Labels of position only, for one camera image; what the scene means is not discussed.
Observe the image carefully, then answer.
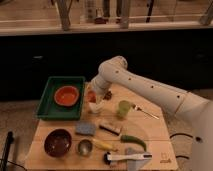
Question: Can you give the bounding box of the small metal cup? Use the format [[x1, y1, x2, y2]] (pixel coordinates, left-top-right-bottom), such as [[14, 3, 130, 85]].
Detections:
[[77, 139, 93, 156]]

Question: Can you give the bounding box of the orange bowl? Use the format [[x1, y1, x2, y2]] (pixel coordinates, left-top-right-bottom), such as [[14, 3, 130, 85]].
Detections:
[[54, 85, 79, 107]]

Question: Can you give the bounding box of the white handled brush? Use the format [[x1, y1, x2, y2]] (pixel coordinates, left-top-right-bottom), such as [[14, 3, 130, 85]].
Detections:
[[103, 152, 152, 164]]

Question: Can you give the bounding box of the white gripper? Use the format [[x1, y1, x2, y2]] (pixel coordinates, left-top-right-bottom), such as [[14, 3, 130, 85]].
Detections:
[[91, 75, 112, 100]]

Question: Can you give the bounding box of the green plastic cup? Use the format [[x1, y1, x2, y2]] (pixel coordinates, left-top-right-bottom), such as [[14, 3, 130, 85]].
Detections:
[[117, 100, 131, 118]]

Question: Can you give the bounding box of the green plastic tray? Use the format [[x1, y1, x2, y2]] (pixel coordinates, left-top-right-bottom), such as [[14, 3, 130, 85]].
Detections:
[[36, 76, 85, 121]]

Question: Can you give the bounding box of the metal fork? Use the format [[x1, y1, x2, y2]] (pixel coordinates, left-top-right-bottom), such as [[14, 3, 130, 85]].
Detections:
[[131, 104, 159, 120]]

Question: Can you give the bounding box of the grey cloth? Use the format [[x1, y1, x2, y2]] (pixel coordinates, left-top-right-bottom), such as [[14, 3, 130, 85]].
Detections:
[[124, 147, 152, 171]]

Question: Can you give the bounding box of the dark maroon bowl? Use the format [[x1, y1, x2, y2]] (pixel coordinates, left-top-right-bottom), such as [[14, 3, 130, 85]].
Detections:
[[44, 129, 72, 158]]

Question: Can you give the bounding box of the black stand left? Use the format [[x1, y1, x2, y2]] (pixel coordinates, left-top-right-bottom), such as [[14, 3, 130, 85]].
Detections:
[[0, 131, 14, 171]]

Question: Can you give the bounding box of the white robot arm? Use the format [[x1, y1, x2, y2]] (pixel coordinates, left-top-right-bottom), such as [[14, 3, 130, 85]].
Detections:
[[91, 56, 213, 171]]

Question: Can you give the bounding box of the wooden block brush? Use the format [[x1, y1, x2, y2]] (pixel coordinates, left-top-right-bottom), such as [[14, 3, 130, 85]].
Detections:
[[99, 122, 121, 136]]

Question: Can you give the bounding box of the black cable right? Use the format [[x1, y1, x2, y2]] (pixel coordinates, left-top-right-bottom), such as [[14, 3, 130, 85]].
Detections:
[[169, 132, 195, 160]]

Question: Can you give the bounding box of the green chili pepper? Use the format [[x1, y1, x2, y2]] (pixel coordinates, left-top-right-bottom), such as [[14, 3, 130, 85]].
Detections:
[[120, 135, 147, 151]]

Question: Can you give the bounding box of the blue-grey sponge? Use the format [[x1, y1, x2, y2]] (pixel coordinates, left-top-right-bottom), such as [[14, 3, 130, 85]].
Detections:
[[75, 122, 96, 136]]

